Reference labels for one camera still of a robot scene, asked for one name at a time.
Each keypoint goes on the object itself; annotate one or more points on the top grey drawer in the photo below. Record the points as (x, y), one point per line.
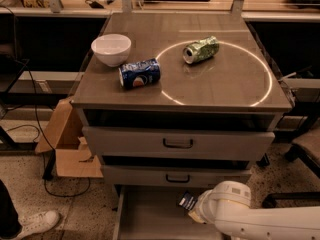
(178, 144)

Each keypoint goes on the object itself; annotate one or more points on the white ceramic bowl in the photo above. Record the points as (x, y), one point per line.
(111, 49)

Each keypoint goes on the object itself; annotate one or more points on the dark trouser leg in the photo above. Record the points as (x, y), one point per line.
(9, 223)

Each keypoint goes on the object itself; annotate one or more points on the white sneaker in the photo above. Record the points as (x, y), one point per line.
(37, 223)

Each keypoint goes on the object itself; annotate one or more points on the crushed green soda can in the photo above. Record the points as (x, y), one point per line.
(201, 50)

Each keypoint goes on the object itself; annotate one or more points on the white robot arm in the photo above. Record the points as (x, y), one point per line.
(227, 207)

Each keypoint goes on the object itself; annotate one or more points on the brown cardboard box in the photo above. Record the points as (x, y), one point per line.
(64, 136)

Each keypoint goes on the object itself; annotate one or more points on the dark blue RXBAR wrapper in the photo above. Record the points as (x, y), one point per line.
(187, 201)

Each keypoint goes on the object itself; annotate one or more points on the open bottom grey drawer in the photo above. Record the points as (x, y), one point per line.
(154, 213)

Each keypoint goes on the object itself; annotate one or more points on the background workbench with clutter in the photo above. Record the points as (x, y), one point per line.
(260, 10)

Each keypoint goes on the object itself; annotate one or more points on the middle grey drawer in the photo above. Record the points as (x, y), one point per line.
(171, 176)

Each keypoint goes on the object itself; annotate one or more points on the crushed blue Pepsi can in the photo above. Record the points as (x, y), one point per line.
(139, 74)

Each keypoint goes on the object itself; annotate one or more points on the black office chair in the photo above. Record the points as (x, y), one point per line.
(292, 178)

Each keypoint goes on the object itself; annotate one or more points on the grey drawer cabinet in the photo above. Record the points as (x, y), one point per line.
(235, 90)

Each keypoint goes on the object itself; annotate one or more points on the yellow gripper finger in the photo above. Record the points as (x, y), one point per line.
(196, 217)

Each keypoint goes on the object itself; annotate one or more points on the left dark side table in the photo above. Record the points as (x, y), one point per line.
(11, 69)

